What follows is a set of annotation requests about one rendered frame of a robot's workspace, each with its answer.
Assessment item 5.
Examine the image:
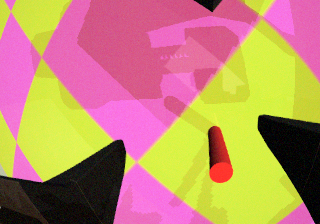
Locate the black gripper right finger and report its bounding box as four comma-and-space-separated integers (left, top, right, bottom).
257, 115, 320, 224

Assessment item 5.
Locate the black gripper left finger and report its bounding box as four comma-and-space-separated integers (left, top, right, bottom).
0, 140, 127, 224

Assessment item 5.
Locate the red peg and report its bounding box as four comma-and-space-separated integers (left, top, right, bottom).
208, 127, 233, 183

